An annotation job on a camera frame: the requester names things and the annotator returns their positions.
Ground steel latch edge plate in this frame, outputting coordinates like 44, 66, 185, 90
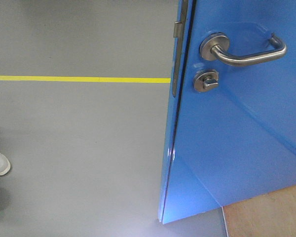
172, 0, 188, 97

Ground steel door lever handle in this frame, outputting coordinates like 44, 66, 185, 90
199, 32, 288, 67

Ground blue door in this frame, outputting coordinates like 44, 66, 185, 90
158, 0, 296, 224

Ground wooden platform base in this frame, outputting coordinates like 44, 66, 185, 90
222, 185, 296, 237

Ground steel thumb turn lock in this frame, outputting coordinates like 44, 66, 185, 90
193, 69, 219, 92

